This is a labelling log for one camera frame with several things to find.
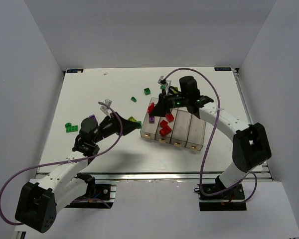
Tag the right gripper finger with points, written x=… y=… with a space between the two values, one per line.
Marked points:
x=159 y=104
x=159 y=113

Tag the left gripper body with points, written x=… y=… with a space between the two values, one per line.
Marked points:
x=117 y=123

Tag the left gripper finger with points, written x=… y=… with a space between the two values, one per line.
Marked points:
x=129 y=129
x=120 y=121

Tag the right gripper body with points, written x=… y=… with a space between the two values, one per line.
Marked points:
x=166 y=102

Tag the small red lego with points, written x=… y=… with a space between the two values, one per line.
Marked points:
x=151 y=108

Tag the large red lego brick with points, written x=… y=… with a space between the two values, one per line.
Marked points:
x=169 y=117

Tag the small red lego brick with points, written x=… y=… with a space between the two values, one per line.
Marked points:
x=163 y=123

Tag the red rounded lego brick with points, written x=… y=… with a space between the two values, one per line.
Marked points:
x=165 y=131

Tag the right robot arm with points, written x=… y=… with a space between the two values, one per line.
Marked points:
x=250 y=143

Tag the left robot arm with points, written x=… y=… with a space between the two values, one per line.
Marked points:
x=40 y=202

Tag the yellow-green lego brick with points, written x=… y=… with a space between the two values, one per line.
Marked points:
x=132 y=119

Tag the clear bin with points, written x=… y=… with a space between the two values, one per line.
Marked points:
x=180 y=129
x=148 y=129
x=166 y=138
x=196 y=134

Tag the small purple lego brick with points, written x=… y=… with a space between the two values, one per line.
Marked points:
x=93 y=117

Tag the green L-shaped lego plate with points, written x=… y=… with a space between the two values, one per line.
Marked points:
x=71 y=128

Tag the right blue label sticker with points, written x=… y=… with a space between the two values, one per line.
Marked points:
x=222 y=69

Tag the blue label sticker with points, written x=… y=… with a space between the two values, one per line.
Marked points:
x=74 y=71
x=222 y=69

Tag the left blue label sticker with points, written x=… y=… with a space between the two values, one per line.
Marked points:
x=74 y=71

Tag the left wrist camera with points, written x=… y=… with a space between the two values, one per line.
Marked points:
x=104 y=106

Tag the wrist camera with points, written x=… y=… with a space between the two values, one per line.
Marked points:
x=104 y=106
x=163 y=82

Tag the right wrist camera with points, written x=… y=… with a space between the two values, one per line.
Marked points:
x=163 y=82

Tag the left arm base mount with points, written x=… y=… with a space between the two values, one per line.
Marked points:
x=98 y=195

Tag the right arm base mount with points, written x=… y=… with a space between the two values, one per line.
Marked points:
x=232 y=200

